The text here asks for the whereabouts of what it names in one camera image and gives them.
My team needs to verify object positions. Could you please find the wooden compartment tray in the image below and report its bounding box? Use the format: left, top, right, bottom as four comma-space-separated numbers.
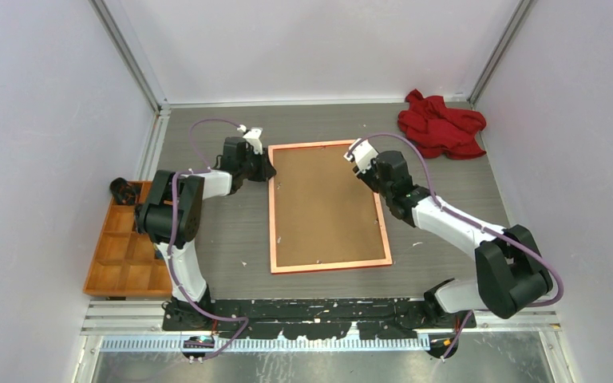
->
83, 200, 172, 298

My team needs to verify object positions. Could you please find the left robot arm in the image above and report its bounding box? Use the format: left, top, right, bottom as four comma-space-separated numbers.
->
136, 128, 276, 330

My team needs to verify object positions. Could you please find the red picture frame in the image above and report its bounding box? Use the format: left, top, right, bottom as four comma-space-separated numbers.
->
267, 140, 393, 274

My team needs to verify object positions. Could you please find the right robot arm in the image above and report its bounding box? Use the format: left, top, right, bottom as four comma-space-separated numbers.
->
344, 146, 560, 328

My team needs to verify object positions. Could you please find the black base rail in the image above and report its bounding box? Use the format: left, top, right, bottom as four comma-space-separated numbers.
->
161, 298, 476, 340

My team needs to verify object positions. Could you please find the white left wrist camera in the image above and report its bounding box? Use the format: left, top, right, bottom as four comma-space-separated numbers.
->
236, 124, 264, 155

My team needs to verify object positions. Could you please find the red cloth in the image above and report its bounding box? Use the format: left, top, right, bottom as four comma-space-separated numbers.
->
397, 89, 487, 160

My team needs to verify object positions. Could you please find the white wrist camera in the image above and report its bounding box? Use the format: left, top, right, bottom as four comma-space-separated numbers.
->
343, 138, 378, 174
236, 124, 264, 155

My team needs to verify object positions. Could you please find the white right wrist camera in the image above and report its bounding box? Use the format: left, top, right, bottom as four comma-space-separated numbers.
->
343, 138, 378, 174

